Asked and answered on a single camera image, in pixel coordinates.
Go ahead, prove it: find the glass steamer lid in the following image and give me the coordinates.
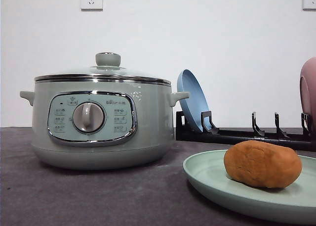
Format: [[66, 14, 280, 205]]
[[35, 52, 171, 86]]

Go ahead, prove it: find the green plate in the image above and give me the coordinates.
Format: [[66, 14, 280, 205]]
[[183, 150, 316, 222]]

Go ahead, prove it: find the brown potato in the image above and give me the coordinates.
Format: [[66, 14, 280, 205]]
[[224, 140, 302, 188]]

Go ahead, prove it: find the blue plate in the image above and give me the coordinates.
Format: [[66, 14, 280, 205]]
[[177, 69, 211, 131]]

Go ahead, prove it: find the green electric steamer pot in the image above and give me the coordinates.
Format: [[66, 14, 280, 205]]
[[20, 80, 190, 170]]

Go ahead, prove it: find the pink plate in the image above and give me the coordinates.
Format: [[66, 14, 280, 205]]
[[300, 57, 316, 135]]

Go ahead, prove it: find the black dish rack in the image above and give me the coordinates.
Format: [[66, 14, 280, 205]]
[[176, 111, 316, 151]]

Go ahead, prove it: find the white wall socket left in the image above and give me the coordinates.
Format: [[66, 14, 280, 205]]
[[80, 0, 103, 12]]

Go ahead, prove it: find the white wall socket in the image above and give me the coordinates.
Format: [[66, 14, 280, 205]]
[[300, 0, 316, 12], [80, 0, 103, 12]]

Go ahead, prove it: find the white wall socket right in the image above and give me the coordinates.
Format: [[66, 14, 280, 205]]
[[300, 0, 316, 12]]

